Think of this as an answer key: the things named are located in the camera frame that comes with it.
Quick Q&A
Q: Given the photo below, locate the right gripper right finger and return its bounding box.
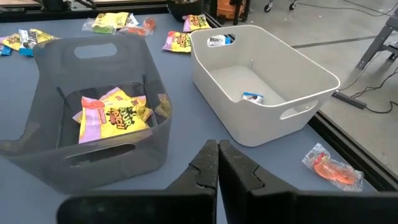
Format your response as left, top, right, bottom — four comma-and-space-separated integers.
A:
219, 139, 398, 224

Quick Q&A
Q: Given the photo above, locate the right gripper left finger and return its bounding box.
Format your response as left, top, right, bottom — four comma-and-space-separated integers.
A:
57, 139, 220, 224

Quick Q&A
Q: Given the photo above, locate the red gummy clear wrapper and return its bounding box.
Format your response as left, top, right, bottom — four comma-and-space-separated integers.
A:
302, 142, 364, 192
119, 17, 157, 37

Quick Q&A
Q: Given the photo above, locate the yellow Sour Patch candy bag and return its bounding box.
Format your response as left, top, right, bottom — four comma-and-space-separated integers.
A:
161, 30, 193, 54
0, 29, 58, 52
72, 86, 154, 124
93, 12, 130, 30
182, 14, 212, 33
78, 95, 153, 144

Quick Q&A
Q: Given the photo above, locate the green gummy clear wrapper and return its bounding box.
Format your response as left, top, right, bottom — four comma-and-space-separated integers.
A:
82, 17, 116, 35

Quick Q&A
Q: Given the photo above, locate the light grey plastic bin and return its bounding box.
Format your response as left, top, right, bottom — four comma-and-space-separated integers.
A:
190, 24, 341, 147

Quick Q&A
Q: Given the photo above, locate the black power strip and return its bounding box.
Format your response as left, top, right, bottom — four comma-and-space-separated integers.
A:
331, 90, 368, 110

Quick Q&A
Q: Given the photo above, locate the dark grey translucent bin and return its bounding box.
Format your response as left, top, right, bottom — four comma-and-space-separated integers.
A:
0, 34, 174, 194

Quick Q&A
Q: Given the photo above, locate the orange black machine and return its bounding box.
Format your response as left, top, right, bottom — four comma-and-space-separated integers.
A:
216, 0, 249, 20

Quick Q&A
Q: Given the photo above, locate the grey office chair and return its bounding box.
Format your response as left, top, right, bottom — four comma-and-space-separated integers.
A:
263, 0, 298, 13

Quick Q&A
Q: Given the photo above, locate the grey metal stand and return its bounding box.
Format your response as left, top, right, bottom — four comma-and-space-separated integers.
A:
355, 7, 398, 71

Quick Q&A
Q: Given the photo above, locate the wooden side board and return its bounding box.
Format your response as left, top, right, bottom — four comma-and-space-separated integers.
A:
0, 0, 42, 8

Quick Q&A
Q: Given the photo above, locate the black power strip cable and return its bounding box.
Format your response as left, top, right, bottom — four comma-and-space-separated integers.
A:
338, 65, 398, 114

